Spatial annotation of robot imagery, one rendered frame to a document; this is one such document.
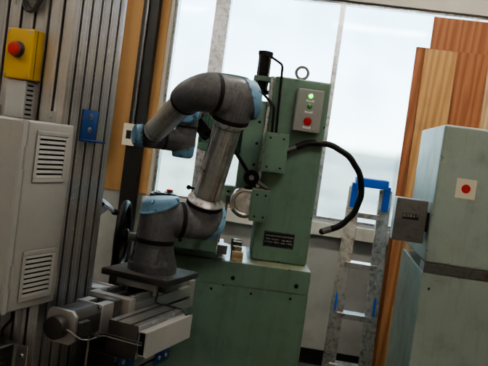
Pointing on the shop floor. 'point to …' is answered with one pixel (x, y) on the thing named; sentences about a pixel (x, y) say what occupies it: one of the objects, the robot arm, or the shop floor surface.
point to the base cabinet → (241, 327)
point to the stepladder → (369, 317)
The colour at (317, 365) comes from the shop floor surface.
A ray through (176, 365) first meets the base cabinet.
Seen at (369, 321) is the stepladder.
